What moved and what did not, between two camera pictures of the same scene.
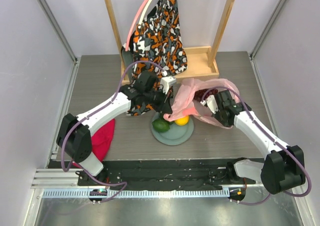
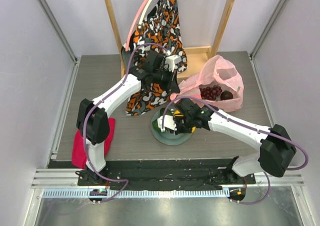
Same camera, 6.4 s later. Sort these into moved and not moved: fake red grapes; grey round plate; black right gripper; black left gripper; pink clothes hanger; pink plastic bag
Moved: pink plastic bag; black right gripper; fake red grapes; black left gripper
Not moved: pink clothes hanger; grey round plate
